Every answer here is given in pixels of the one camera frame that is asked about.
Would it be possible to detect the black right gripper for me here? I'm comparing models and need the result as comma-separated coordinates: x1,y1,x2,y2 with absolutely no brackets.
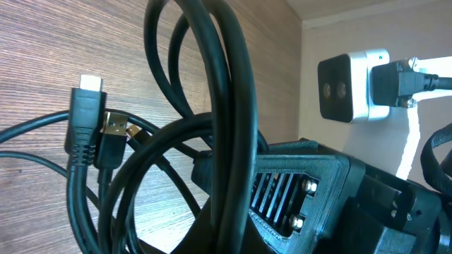
190,139,452,254

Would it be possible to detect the black USB cable bundle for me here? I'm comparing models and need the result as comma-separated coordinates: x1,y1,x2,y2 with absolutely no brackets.
0,0,271,254

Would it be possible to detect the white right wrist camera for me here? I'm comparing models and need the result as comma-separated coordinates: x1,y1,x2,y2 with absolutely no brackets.
317,49,390,123

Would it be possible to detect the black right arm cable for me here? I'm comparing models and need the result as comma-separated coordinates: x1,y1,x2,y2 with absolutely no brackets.
370,58,452,198

